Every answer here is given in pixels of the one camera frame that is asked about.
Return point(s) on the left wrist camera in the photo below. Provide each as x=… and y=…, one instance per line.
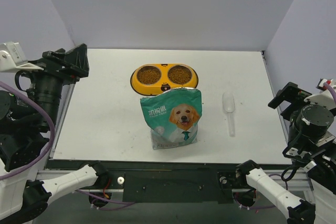
x=14, y=60

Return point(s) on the clear plastic scoop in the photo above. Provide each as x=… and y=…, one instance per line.
x=229, y=109

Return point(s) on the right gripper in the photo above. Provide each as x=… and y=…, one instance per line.
x=293, y=99

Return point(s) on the aluminium frame rail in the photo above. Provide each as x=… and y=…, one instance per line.
x=181, y=178

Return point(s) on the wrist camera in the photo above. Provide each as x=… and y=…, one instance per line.
x=14, y=60
x=326, y=96

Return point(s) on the green pet food bag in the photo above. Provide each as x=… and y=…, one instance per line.
x=173, y=117

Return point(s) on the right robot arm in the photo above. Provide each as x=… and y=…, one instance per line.
x=310, y=147

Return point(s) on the left steel bowl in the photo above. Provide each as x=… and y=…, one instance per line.
x=147, y=67

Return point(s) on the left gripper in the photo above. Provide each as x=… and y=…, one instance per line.
x=56, y=66

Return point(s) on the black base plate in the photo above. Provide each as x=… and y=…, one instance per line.
x=169, y=194

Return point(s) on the yellow double bowl feeder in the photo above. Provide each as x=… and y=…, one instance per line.
x=173, y=76

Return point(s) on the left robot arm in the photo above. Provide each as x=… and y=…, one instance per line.
x=28, y=129

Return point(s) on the kibble in left bowl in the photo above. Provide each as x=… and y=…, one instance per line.
x=149, y=76

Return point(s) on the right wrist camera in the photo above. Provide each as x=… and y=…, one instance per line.
x=326, y=96

